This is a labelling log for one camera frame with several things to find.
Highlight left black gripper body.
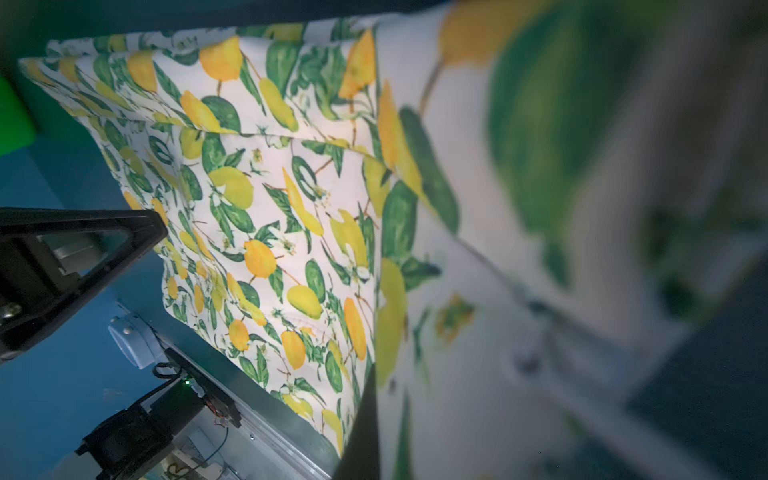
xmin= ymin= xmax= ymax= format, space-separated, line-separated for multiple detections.
xmin=1 ymin=207 xmax=168 ymax=363

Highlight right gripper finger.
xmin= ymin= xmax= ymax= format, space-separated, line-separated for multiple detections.
xmin=332 ymin=368 xmax=380 ymax=480

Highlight lemon print skirt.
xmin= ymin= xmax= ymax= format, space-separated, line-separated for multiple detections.
xmin=19 ymin=1 xmax=767 ymax=479

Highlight green plastic basket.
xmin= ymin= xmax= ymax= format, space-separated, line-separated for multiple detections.
xmin=0 ymin=77 xmax=37 ymax=156

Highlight front aluminium rail bed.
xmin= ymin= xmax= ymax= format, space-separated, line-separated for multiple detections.
xmin=159 ymin=335 xmax=340 ymax=479

